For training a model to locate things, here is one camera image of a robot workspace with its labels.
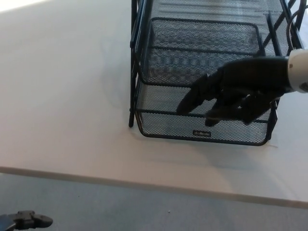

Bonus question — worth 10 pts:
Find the black metal tray rack frame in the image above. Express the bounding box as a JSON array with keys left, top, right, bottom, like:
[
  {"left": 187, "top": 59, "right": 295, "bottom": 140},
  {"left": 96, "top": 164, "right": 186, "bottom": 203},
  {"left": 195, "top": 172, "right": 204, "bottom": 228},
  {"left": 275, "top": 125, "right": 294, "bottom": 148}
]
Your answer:
[{"left": 128, "top": 0, "right": 306, "bottom": 145}]

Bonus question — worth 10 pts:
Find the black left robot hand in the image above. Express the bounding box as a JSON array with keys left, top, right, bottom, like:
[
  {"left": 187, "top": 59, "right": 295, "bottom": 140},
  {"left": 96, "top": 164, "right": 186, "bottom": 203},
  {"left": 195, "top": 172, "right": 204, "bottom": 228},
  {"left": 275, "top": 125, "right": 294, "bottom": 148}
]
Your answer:
[{"left": 13, "top": 210, "right": 53, "bottom": 229}]

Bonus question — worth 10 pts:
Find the large black mesh sliding tray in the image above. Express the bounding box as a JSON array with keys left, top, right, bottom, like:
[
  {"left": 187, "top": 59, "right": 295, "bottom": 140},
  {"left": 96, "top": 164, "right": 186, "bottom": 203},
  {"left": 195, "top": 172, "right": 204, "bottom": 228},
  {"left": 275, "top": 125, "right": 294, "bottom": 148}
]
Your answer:
[{"left": 133, "top": 0, "right": 304, "bottom": 89}]

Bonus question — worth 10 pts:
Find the black mesh tray with label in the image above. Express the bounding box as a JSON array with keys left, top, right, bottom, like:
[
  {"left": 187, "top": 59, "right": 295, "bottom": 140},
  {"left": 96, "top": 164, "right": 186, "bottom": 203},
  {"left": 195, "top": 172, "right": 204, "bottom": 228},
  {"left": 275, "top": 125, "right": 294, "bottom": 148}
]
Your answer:
[{"left": 135, "top": 17, "right": 278, "bottom": 148}]

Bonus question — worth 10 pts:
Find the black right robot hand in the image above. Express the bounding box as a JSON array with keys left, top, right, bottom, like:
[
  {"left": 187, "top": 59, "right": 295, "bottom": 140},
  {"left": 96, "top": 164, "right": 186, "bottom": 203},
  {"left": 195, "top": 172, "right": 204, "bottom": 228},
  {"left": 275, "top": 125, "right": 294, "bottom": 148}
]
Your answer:
[{"left": 176, "top": 55, "right": 293, "bottom": 127}]

